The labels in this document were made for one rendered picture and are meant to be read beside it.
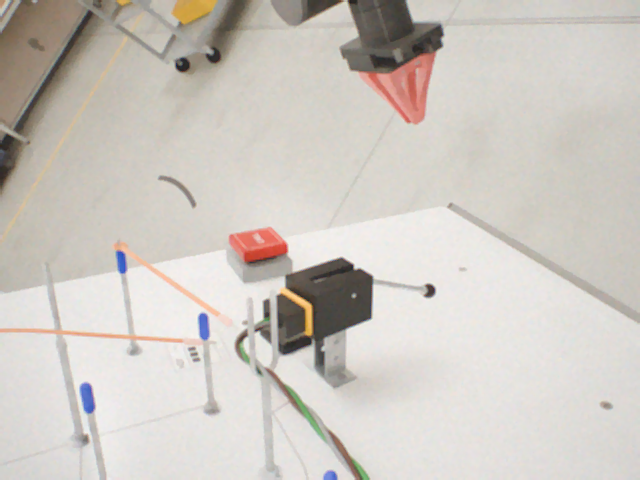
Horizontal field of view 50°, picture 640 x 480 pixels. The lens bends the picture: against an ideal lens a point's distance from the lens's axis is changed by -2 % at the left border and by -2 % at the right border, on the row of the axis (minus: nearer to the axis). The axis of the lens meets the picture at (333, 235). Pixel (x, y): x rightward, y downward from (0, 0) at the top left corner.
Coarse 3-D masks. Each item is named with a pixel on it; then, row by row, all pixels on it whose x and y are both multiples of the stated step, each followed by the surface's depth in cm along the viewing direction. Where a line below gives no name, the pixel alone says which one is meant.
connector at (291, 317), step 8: (280, 296) 53; (264, 304) 52; (280, 304) 52; (288, 304) 52; (296, 304) 52; (264, 312) 53; (280, 312) 51; (288, 312) 51; (296, 312) 51; (304, 312) 51; (280, 320) 51; (288, 320) 51; (296, 320) 51; (304, 320) 52; (280, 328) 51; (288, 328) 51; (296, 328) 51; (304, 328) 52; (288, 336) 51
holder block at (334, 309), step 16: (304, 272) 54; (320, 272) 54; (336, 272) 55; (352, 272) 54; (288, 288) 54; (304, 288) 52; (320, 288) 52; (336, 288) 52; (352, 288) 53; (368, 288) 54; (320, 304) 51; (336, 304) 52; (352, 304) 53; (368, 304) 54; (320, 320) 52; (336, 320) 53; (352, 320) 54; (368, 320) 55; (320, 336) 53
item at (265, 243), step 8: (240, 232) 74; (248, 232) 74; (256, 232) 74; (264, 232) 74; (272, 232) 74; (232, 240) 73; (240, 240) 73; (248, 240) 73; (256, 240) 73; (264, 240) 73; (272, 240) 73; (280, 240) 73; (240, 248) 71; (248, 248) 71; (256, 248) 71; (264, 248) 71; (272, 248) 71; (280, 248) 72; (240, 256) 71; (248, 256) 70; (256, 256) 71; (264, 256) 71; (272, 256) 72
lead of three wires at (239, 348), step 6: (270, 318) 51; (258, 324) 50; (264, 324) 51; (270, 324) 51; (246, 330) 49; (258, 330) 50; (240, 336) 48; (246, 336) 49; (234, 342) 48; (240, 342) 48; (234, 348) 46; (240, 348) 46; (240, 354) 45; (246, 354) 44; (246, 360) 44; (258, 366) 43; (264, 366) 43
